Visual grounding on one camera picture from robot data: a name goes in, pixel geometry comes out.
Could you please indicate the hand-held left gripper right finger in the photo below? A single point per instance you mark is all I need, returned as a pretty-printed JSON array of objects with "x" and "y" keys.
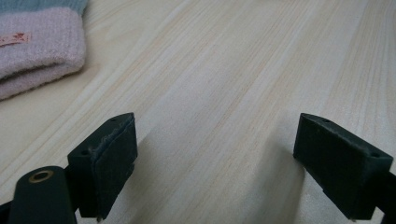
[{"x": 339, "y": 161}]

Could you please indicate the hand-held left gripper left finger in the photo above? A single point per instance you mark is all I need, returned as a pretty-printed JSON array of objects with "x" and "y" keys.
[{"x": 102, "y": 165}]

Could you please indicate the grey and pink fingerless glove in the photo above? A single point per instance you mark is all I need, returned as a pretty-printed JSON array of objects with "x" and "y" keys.
[{"x": 43, "y": 49}]

